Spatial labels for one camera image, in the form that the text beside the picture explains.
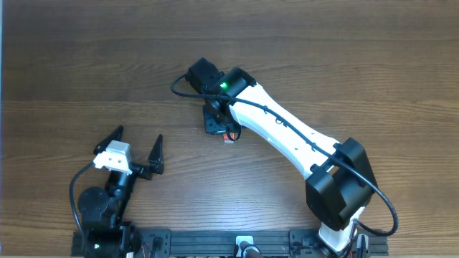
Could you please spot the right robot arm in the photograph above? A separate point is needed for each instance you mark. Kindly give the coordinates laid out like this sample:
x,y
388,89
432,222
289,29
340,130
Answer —
x,y
287,136

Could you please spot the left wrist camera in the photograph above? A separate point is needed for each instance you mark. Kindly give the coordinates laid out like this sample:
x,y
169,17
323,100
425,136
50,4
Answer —
x,y
114,156

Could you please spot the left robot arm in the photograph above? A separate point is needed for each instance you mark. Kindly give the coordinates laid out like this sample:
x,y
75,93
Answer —
x,y
95,206

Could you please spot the orange cube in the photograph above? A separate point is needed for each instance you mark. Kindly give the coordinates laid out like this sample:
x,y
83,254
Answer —
x,y
230,136

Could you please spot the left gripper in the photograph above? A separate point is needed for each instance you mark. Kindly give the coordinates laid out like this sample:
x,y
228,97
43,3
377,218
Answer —
x,y
142,171

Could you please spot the mounting rail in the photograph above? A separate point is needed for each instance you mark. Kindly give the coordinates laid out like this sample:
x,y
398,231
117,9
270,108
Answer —
x,y
208,243

